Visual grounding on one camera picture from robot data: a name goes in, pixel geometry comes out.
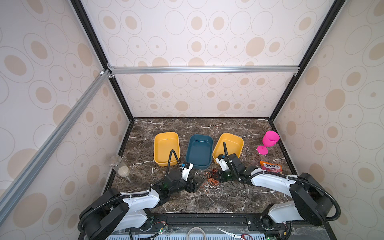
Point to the diagonal aluminium bar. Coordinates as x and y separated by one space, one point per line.
23 181

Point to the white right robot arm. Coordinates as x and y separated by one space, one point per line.
310 201

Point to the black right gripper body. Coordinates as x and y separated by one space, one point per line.
227 176

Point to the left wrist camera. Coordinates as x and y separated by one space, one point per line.
185 170

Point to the right yellow plastic bin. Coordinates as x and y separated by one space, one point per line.
234 145

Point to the scissors with red handle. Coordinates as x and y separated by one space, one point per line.
236 236

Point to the horizontal aluminium bar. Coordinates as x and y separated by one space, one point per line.
200 70

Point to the orange candy bag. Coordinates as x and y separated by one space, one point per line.
274 168

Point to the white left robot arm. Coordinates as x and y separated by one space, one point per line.
114 211

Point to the left yellow plastic bin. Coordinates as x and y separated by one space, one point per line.
163 144

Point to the clear jar with powder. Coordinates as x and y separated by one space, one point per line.
119 166

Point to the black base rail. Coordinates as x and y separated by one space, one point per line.
251 222

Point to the pink plastic goblet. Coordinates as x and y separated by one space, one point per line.
270 139

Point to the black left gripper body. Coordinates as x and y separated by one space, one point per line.
182 186

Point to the yellow plastic bin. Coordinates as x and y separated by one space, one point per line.
163 144
234 145

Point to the teal plastic bin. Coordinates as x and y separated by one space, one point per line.
200 150

